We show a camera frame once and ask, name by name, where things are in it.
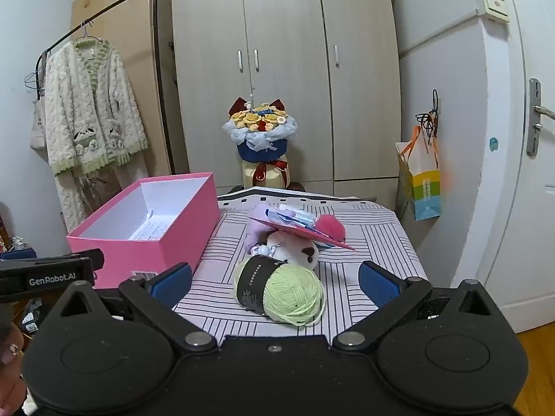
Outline person's left hand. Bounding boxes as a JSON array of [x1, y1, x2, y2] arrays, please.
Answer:
[[0, 325, 25, 367]]

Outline light wooden cabinet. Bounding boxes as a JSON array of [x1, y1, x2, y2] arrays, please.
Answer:
[[71, 0, 174, 178]]

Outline colourful paper bag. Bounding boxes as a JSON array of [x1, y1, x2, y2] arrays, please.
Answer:
[[394, 127, 443, 222]]

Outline cream fleece cardigan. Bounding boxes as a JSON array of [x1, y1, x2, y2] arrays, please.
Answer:
[[43, 37, 149, 176]]

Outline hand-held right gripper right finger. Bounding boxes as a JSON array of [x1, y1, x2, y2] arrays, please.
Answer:
[[332, 261, 514, 352]]

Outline pink cardboard box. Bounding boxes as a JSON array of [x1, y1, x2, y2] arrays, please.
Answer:
[[66, 172, 222, 290]]

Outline white paper sheet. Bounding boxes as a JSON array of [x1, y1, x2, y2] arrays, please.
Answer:
[[130, 219, 170, 241]]

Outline blue tissue packet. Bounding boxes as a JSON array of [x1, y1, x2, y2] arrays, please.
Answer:
[[265, 209, 319, 229]]

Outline green yarn ball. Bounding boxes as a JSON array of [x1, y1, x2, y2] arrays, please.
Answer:
[[234, 255, 327, 328]]

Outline white tote bag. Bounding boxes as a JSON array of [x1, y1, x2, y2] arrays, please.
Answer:
[[29, 99, 48, 150]]

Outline wire clothes hanger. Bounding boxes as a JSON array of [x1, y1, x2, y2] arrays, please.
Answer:
[[24, 58, 46, 92]]

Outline pink fluffy pom-pom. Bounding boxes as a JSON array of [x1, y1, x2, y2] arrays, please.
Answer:
[[313, 213, 348, 243]]

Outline crochet flower bouquet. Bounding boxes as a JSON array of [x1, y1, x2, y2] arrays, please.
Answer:
[[222, 97, 300, 189]]

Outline beige wall switch box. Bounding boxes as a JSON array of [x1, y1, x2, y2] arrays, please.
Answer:
[[475, 0, 511, 22]]

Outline beige wardrobe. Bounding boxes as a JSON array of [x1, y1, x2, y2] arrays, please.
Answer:
[[167, 0, 402, 200]]

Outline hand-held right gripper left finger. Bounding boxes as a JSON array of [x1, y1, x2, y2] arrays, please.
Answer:
[[43, 262, 217, 356]]

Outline black metal clothes rack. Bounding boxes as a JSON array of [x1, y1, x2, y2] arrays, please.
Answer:
[[37, 0, 176, 174]]

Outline white plush toy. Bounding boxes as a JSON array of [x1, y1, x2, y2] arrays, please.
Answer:
[[256, 229, 322, 269]]

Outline cream fleece pants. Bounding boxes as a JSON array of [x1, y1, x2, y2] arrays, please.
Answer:
[[54, 156, 146, 232]]

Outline black hanging cables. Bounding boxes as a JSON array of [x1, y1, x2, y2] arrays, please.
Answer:
[[415, 89, 441, 139]]

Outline purple plush toy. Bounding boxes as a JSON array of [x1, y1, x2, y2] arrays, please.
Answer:
[[245, 203, 282, 254]]

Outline metal door handle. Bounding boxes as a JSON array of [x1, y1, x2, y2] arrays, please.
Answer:
[[527, 78, 555, 157]]

